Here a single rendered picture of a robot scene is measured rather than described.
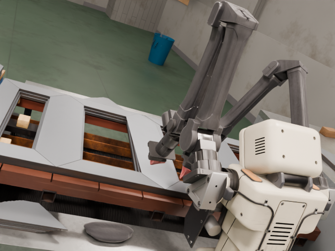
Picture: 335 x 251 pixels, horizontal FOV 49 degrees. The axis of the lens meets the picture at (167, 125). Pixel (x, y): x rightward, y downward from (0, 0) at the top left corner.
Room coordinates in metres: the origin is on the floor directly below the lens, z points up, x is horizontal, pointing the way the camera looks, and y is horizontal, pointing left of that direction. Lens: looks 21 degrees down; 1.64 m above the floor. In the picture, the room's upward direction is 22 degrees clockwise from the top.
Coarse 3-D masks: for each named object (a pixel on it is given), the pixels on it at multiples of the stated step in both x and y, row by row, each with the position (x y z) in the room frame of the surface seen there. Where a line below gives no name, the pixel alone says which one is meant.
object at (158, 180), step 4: (148, 176) 1.37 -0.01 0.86; (152, 176) 1.38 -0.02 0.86; (156, 176) 1.40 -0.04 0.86; (152, 180) 1.35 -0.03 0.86; (156, 180) 1.36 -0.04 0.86; (160, 180) 1.38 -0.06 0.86; (164, 180) 1.39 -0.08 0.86; (168, 180) 1.40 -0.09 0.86; (172, 180) 1.42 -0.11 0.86; (176, 180) 1.43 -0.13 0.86; (164, 184) 1.36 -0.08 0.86; (168, 184) 1.37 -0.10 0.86; (172, 184) 1.38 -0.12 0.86
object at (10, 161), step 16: (16, 96) 1.65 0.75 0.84; (32, 96) 1.73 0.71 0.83; (48, 96) 1.76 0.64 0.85; (96, 112) 1.84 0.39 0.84; (0, 128) 1.31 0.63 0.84; (128, 128) 1.82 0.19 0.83; (160, 128) 1.93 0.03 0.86; (0, 160) 1.12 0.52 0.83; (16, 160) 1.13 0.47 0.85; (80, 176) 1.21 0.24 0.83; (96, 176) 1.23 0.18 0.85; (160, 192) 1.32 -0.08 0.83; (176, 192) 1.35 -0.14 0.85
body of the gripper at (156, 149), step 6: (162, 138) 1.18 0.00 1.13; (150, 144) 1.19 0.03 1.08; (156, 144) 1.20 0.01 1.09; (162, 144) 1.16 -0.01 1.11; (150, 150) 1.17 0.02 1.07; (156, 150) 1.18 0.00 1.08; (162, 150) 1.16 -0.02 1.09; (168, 150) 1.16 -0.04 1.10; (150, 156) 1.15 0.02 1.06; (156, 156) 1.16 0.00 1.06; (162, 156) 1.17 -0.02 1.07; (168, 156) 1.19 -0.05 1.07; (174, 156) 1.20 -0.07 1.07
